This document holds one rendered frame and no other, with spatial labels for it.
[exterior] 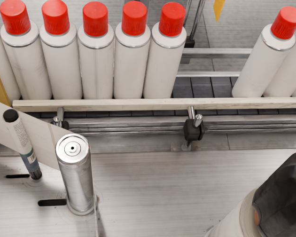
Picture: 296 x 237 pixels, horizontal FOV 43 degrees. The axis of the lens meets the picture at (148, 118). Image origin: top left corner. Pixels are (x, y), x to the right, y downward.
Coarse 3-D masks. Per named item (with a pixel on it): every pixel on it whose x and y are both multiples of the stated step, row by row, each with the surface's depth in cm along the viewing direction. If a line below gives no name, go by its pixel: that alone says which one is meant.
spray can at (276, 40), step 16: (288, 16) 52; (272, 32) 55; (288, 32) 53; (256, 48) 58; (272, 48) 55; (288, 48) 55; (256, 64) 59; (272, 64) 58; (240, 80) 65; (256, 80) 62; (240, 96) 67; (256, 96) 66
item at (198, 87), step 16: (176, 80) 70; (192, 80) 70; (208, 80) 71; (224, 80) 71; (176, 96) 68; (192, 96) 69; (208, 96) 69; (224, 96) 69; (32, 112) 64; (48, 112) 64; (64, 112) 64; (80, 112) 65; (96, 112) 65; (112, 112) 65; (128, 112) 66; (144, 112) 66; (160, 112) 66; (176, 112) 67; (208, 112) 67; (224, 112) 67; (240, 112) 68; (256, 112) 68; (272, 112) 68; (288, 112) 69
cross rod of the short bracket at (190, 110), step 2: (188, 106) 64; (190, 106) 64; (192, 106) 64; (188, 108) 64; (190, 108) 64; (192, 108) 64; (188, 110) 64; (190, 110) 63; (192, 110) 63; (194, 110) 64; (188, 112) 63; (190, 112) 63; (192, 112) 63; (194, 112) 63; (188, 114) 63; (190, 114) 63; (192, 114) 63; (194, 114) 63; (188, 116) 63; (190, 116) 63; (192, 116) 63; (194, 116) 63; (188, 118) 63
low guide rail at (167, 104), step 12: (24, 108) 61; (36, 108) 61; (48, 108) 61; (72, 108) 62; (84, 108) 62; (96, 108) 63; (108, 108) 63; (120, 108) 63; (132, 108) 63; (144, 108) 64; (156, 108) 64; (168, 108) 64; (180, 108) 65; (204, 108) 65; (216, 108) 65; (228, 108) 66; (240, 108) 66; (252, 108) 66; (264, 108) 67; (276, 108) 67
